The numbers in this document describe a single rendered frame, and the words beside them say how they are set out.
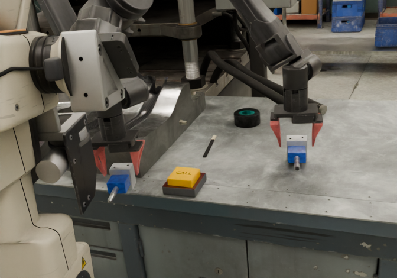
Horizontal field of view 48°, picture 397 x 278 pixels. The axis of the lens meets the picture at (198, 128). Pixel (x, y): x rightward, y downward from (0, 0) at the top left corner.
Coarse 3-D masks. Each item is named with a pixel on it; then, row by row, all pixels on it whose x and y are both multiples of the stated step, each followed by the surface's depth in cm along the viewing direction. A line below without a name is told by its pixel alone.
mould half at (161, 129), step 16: (160, 96) 132; (176, 96) 130; (192, 96) 148; (128, 112) 130; (160, 112) 127; (176, 112) 129; (192, 112) 142; (96, 128) 120; (144, 128) 118; (160, 128) 120; (176, 128) 130; (144, 144) 111; (160, 144) 120; (112, 160) 112; (128, 160) 110; (144, 160) 112
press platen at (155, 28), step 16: (208, 0) 240; (144, 16) 204; (160, 16) 200; (176, 16) 195; (208, 16) 203; (48, 32) 203; (144, 32) 185; (160, 32) 182; (176, 32) 172; (192, 32) 169
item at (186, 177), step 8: (176, 168) 106; (184, 168) 106; (192, 168) 105; (176, 176) 102; (184, 176) 102; (192, 176) 101; (168, 184) 102; (176, 184) 102; (184, 184) 101; (192, 184) 100
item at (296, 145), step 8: (288, 136) 113; (296, 136) 113; (304, 136) 112; (288, 144) 111; (296, 144) 110; (304, 144) 110; (288, 152) 108; (296, 152) 107; (304, 152) 107; (288, 160) 108; (296, 160) 105; (304, 160) 107; (296, 168) 104
